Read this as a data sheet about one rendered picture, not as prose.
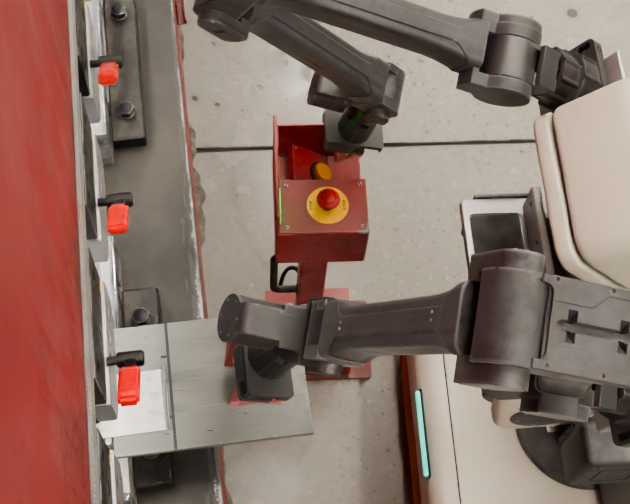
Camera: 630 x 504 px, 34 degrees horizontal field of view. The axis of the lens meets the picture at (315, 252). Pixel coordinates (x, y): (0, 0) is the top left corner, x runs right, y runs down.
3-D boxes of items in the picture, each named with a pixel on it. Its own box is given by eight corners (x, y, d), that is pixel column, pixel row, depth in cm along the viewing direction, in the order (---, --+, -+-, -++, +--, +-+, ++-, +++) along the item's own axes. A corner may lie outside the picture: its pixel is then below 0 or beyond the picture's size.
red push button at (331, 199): (339, 217, 178) (341, 207, 175) (316, 217, 178) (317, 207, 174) (338, 196, 180) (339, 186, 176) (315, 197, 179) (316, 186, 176)
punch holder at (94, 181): (110, 267, 128) (89, 204, 113) (40, 275, 127) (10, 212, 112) (103, 163, 134) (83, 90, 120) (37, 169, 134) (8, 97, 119)
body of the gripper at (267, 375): (242, 399, 128) (272, 379, 122) (233, 323, 132) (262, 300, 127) (287, 402, 131) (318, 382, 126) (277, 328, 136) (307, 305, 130)
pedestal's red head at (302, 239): (364, 262, 187) (373, 215, 171) (275, 264, 186) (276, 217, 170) (357, 165, 196) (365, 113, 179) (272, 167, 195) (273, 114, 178)
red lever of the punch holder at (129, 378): (141, 392, 106) (143, 346, 115) (101, 397, 106) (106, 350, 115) (144, 407, 107) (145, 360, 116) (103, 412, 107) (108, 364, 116)
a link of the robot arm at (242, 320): (347, 377, 117) (359, 302, 118) (257, 359, 111) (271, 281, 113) (295, 373, 127) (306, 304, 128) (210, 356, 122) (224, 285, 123)
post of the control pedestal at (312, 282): (318, 333, 239) (332, 226, 190) (295, 334, 238) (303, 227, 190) (317, 311, 241) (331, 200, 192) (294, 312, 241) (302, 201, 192)
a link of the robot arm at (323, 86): (392, 120, 158) (402, 67, 159) (320, 102, 156) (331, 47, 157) (370, 136, 170) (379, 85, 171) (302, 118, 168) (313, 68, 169)
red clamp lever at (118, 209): (129, 220, 115) (131, 189, 124) (92, 224, 115) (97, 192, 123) (131, 235, 116) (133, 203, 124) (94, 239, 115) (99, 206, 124)
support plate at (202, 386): (313, 434, 139) (313, 432, 138) (115, 459, 136) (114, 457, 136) (296, 311, 147) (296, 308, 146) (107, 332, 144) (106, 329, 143)
